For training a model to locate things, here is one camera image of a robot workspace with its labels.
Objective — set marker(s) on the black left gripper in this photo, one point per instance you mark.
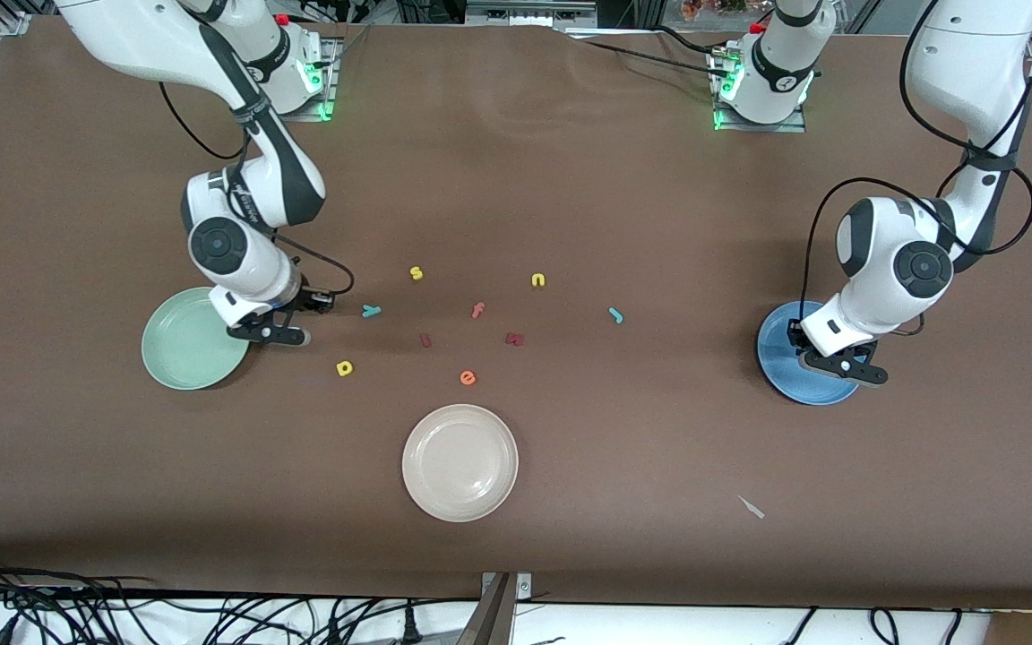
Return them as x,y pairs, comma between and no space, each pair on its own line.
795,339

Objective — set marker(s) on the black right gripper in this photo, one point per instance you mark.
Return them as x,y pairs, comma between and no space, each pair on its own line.
298,302

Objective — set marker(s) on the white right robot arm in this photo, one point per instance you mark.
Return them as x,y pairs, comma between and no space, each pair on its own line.
158,45

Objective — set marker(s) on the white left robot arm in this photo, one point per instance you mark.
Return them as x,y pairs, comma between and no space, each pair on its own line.
964,63

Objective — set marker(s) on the blue plate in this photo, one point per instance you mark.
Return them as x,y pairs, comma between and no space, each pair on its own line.
776,358

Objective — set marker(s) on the light green plate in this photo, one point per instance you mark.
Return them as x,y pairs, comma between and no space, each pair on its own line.
184,349

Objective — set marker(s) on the small pale tape scrap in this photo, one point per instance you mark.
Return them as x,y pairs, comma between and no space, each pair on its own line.
752,507

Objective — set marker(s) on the cream white plate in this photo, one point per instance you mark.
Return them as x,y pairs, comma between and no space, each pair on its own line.
460,463

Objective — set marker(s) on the grey metal box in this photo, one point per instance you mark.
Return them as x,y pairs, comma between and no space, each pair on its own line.
529,13

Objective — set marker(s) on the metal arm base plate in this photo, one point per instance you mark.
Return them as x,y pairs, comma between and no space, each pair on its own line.
331,81
749,128

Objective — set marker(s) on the black metal frame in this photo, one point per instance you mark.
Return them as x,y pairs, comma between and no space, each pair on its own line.
431,11

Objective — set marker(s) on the metal camera mounting post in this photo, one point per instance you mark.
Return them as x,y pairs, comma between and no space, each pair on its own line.
494,618

